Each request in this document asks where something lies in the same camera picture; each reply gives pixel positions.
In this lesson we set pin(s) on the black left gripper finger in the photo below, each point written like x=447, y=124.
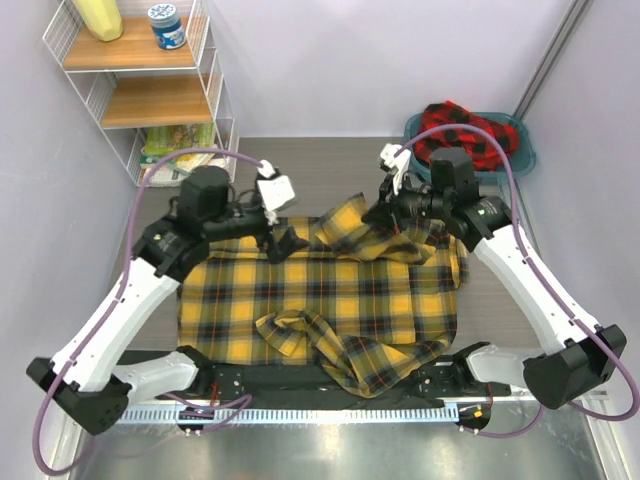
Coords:
x=274, y=252
x=290, y=243

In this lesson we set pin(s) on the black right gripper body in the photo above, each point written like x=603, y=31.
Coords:
x=406, y=206

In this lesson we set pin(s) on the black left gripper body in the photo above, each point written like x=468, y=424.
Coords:
x=250, y=223

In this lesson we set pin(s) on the yellow plaid long sleeve shirt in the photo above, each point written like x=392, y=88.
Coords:
x=367, y=306

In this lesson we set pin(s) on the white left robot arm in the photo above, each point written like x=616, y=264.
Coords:
x=85, y=379

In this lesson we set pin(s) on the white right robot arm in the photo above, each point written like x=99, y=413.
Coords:
x=576, y=353

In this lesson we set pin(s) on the red plaid long sleeve shirt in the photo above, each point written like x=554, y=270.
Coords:
x=485, y=157

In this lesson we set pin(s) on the stack of books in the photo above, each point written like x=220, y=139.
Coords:
x=173, y=173

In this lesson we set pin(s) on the green picture book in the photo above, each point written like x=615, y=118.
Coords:
x=162, y=140

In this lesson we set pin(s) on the teal plastic basket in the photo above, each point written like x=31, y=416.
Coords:
x=522, y=161

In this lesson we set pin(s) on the blue lidded jar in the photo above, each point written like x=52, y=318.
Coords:
x=167, y=26

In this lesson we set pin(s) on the yellow plastic bottle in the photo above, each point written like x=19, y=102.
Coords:
x=101, y=17

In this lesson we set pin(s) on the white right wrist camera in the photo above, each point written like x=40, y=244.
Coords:
x=395, y=159

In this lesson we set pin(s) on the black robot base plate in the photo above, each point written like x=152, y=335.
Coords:
x=311, y=388

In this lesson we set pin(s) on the white slotted cable duct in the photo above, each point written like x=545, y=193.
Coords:
x=174, y=414

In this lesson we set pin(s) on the white wire shelf rack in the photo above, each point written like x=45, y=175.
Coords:
x=130, y=84

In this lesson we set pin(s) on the aluminium frame rail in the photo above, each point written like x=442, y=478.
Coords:
x=568, y=27

